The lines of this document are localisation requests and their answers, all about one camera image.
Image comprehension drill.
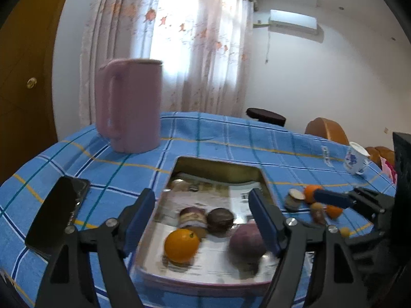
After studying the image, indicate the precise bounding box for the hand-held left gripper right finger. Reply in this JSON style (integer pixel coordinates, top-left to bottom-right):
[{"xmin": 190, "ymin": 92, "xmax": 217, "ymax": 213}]
[{"xmin": 248, "ymin": 188, "xmax": 375, "ymax": 308}]

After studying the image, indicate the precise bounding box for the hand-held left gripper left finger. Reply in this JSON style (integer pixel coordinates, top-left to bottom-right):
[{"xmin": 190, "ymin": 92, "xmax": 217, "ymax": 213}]
[{"xmin": 35, "ymin": 188, "xmax": 156, "ymax": 308}]

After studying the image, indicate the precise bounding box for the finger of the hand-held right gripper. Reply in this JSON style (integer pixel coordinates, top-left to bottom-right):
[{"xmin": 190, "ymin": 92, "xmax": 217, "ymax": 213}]
[
  {"xmin": 313, "ymin": 188, "xmax": 386, "ymax": 215},
  {"xmin": 348, "ymin": 229, "xmax": 390, "ymax": 258}
]

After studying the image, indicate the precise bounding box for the yellow-brown oval fruit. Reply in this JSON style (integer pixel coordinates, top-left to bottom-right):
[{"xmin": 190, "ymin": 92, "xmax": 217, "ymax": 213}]
[{"xmin": 310, "ymin": 202, "xmax": 326, "ymax": 225}]

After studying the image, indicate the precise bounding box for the small jar with beige lid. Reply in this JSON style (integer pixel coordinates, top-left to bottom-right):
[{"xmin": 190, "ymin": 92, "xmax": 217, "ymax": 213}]
[{"xmin": 285, "ymin": 189, "xmax": 306, "ymax": 211}]

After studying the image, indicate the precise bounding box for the rectangular metal tin box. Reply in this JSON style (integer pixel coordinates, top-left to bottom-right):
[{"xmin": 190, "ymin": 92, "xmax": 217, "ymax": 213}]
[{"xmin": 130, "ymin": 156, "xmax": 285, "ymax": 291}]

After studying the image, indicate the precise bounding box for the round purple fruit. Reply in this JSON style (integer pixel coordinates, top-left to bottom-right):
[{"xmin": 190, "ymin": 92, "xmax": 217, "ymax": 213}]
[{"xmin": 229, "ymin": 224, "xmax": 268, "ymax": 259}]

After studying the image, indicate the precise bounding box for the large orange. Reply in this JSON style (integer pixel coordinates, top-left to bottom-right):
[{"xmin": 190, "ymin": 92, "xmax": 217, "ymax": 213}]
[{"xmin": 164, "ymin": 228, "xmax": 200, "ymax": 264}]

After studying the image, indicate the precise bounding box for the white cup with blue flowers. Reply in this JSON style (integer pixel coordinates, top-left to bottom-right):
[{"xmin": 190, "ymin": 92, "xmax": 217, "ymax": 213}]
[{"xmin": 344, "ymin": 142, "xmax": 371, "ymax": 175}]

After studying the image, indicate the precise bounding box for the small jar with purple lid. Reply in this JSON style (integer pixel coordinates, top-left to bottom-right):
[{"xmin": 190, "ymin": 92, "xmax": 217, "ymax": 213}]
[{"xmin": 179, "ymin": 207, "xmax": 208, "ymax": 232}]

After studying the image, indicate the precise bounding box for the printed paper liner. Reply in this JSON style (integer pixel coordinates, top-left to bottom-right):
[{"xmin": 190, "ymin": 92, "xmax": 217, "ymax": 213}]
[{"xmin": 157, "ymin": 180, "xmax": 277, "ymax": 278}]

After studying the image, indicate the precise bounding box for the pink cloth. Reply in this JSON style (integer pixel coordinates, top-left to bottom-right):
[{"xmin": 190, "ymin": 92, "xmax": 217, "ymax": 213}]
[{"xmin": 380, "ymin": 157, "xmax": 397, "ymax": 184}]

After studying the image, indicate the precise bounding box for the wooden chair back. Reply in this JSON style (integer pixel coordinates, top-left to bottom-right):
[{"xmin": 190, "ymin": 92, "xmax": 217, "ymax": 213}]
[
  {"xmin": 366, "ymin": 147, "xmax": 395, "ymax": 168},
  {"xmin": 305, "ymin": 118, "xmax": 349, "ymax": 145}
]

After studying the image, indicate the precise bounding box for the black smartphone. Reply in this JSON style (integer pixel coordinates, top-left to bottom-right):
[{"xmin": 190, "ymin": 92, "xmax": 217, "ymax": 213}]
[{"xmin": 25, "ymin": 176, "xmax": 91, "ymax": 259}]

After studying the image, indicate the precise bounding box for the blue checked tablecloth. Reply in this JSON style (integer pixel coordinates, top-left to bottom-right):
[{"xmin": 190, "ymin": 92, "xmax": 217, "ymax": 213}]
[{"xmin": 0, "ymin": 112, "xmax": 399, "ymax": 308}]

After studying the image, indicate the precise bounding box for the dark round stool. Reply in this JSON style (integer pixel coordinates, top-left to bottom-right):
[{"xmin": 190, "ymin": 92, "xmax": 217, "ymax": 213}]
[{"xmin": 246, "ymin": 108, "xmax": 286, "ymax": 127}]

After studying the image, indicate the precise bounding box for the pink electric kettle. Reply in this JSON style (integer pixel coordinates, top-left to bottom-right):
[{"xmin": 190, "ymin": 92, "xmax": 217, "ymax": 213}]
[{"xmin": 96, "ymin": 58, "xmax": 164, "ymax": 154}]

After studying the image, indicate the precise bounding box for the wooden door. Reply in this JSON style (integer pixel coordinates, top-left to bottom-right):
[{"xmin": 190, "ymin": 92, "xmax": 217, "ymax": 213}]
[{"xmin": 0, "ymin": 0, "xmax": 78, "ymax": 183}]

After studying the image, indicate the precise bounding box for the sheer floral curtain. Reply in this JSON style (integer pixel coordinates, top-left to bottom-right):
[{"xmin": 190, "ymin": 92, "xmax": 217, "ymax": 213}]
[{"xmin": 80, "ymin": 0, "xmax": 257, "ymax": 126}]

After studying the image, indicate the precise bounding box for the white wall air conditioner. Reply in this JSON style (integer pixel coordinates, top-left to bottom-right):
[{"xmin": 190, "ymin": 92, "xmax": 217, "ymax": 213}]
[{"xmin": 269, "ymin": 9, "xmax": 318, "ymax": 36}]

